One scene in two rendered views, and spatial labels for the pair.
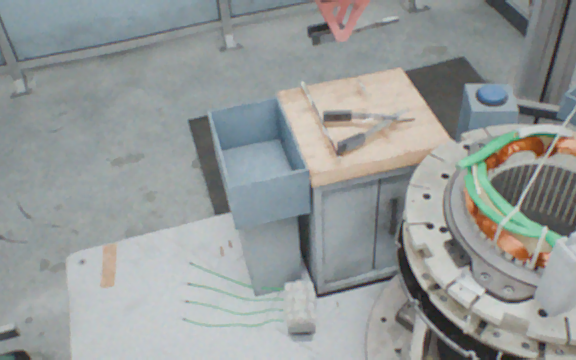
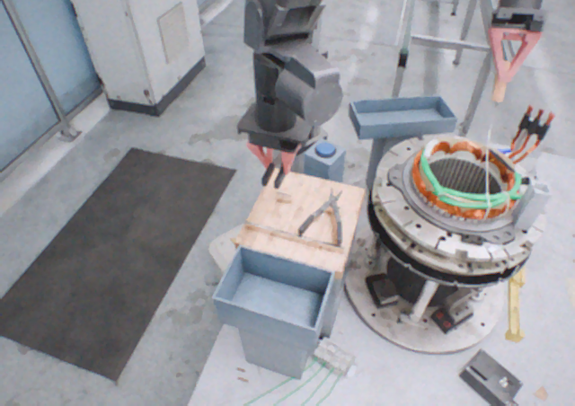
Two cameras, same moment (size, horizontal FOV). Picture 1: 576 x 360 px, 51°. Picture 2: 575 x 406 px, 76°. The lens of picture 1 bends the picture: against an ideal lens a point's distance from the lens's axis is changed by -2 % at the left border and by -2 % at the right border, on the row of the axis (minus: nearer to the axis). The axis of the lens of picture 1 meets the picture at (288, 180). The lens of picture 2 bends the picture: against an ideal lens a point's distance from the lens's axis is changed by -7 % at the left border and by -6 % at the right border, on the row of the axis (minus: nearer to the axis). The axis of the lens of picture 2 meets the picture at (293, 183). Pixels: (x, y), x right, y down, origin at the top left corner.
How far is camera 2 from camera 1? 0.55 m
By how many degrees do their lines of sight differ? 42
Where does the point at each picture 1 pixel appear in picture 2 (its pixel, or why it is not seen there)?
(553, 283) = (532, 214)
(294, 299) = (331, 355)
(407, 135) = (342, 203)
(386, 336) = (385, 321)
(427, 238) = (452, 245)
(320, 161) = (331, 260)
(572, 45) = not seen: hidden behind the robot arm
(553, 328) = (535, 233)
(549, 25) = not seen: hidden behind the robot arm
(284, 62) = (14, 228)
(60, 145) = not seen: outside the picture
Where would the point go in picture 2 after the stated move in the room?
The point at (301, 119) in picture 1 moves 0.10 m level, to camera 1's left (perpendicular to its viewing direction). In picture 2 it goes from (278, 246) to (245, 291)
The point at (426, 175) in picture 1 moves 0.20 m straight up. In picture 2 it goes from (401, 215) to (428, 120)
